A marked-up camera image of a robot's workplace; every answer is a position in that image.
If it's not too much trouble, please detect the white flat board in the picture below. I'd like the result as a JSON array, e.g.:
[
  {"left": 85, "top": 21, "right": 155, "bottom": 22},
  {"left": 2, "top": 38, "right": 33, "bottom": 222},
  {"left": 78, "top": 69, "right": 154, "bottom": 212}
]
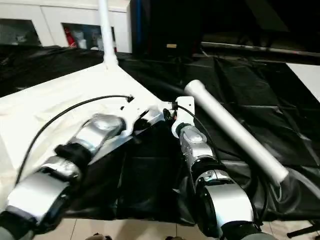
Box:
[{"left": 286, "top": 62, "right": 320, "bottom": 103}]

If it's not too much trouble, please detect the red bottle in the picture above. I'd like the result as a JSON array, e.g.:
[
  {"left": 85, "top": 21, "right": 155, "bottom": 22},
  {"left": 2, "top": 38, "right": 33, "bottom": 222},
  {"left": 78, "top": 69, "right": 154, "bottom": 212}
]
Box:
[{"left": 63, "top": 27, "right": 75, "bottom": 48}]

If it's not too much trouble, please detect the black left wrist camera cable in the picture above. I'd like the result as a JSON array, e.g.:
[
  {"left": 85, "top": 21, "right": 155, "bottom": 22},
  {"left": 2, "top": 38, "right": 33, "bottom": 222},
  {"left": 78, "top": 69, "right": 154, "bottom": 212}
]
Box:
[{"left": 14, "top": 94, "right": 135, "bottom": 186}]

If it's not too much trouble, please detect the white plastic table leg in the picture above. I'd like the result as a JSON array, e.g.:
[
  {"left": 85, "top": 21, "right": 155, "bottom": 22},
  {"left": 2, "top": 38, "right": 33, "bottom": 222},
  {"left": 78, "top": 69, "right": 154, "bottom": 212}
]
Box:
[
  {"left": 183, "top": 79, "right": 290, "bottom": 185},
  {"left": 98, "top": 0, "right": 118, "bottom": 68}
]

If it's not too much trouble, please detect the black stand leg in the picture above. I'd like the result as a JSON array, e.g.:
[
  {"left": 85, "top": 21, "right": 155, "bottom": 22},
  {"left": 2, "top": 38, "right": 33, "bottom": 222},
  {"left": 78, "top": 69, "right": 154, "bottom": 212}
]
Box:
[{"left": 286, "top": 226, "right": 320, "bottom": 238}]

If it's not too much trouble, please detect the white plastic table top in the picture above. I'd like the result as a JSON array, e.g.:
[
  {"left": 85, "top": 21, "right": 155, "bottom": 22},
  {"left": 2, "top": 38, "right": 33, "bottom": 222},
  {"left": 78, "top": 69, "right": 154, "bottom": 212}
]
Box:
[{"left": 0, "top": 62, "right": 167, "bottom": 208}]

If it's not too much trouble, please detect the white cabinet with glass doors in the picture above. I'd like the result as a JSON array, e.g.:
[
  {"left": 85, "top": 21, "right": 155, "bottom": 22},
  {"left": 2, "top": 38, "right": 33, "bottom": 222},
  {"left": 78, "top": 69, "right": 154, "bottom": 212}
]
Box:
[{"left": 0, "top": 0, "right": 133, "bottom": 53}]

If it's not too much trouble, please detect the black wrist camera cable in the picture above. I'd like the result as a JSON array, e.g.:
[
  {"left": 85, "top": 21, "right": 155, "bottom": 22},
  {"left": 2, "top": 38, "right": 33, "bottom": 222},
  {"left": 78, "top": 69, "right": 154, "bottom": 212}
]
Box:
[
  {"left": 14, "top": 94, "right": 135, "bottom": 186},
  {"left": 172, "top": 104, "right": 270, "bottom": 223}
]

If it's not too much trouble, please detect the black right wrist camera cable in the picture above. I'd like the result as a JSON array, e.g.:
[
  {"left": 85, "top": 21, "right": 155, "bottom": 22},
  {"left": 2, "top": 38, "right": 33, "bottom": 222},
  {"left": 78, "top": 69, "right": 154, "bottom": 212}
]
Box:
[{"left": 172, "top": 104, "right": 270, "bottom": 223}]

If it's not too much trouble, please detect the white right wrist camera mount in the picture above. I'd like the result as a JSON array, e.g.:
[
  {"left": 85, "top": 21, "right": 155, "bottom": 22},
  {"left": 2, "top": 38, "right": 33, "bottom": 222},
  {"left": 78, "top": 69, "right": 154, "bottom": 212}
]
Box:
[{"left": 171, "top": 96, "right": 196, "bottom": 138}]

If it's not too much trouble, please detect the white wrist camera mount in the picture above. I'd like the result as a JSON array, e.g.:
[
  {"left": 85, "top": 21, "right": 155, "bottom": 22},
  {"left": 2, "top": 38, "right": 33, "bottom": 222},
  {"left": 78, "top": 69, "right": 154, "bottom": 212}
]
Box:
[
  {"left": 171, "top": 96, "right": 196, "bottom": 138},
  {"left": 119, "top": 98, "right": 161, "bottom": 141}
]

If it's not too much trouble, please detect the long dark metal rod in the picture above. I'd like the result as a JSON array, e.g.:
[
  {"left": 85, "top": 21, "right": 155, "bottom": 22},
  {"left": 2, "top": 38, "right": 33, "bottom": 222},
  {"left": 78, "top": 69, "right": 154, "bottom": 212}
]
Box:
[{"left": 201, "top": 42, "right": 320, "bottom": 58}]

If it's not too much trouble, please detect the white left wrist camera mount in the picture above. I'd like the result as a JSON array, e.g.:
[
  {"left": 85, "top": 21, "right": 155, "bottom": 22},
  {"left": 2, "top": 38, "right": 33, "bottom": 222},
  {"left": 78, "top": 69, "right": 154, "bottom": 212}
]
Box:
[{"left": 119, "top": 98, "right": 161, "bottom": 141}]

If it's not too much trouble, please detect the black plastic mat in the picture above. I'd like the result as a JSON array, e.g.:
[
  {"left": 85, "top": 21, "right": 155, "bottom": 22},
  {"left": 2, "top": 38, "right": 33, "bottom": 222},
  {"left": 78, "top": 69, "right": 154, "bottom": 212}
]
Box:
[{"left": 0, "top": 44, "right": 320, "bottom": 227}]

